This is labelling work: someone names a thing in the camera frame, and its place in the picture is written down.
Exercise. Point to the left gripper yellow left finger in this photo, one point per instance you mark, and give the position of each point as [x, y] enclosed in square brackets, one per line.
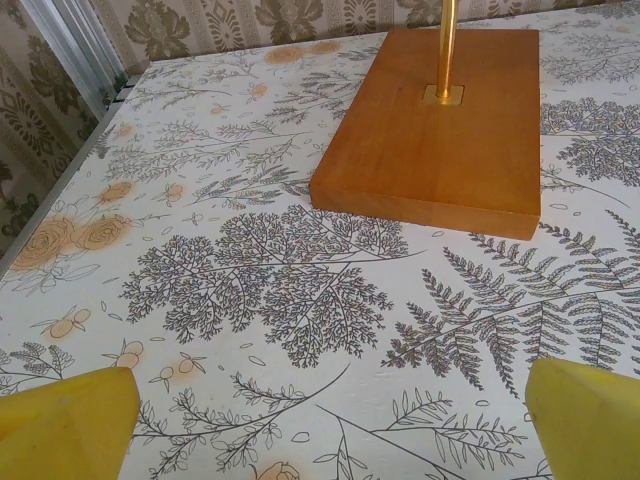
[60, 430]

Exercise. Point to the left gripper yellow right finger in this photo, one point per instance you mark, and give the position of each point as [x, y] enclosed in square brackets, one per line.
[590, 430]

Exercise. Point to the aluminium frame post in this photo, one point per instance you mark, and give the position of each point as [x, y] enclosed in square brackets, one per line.
[75, 45]

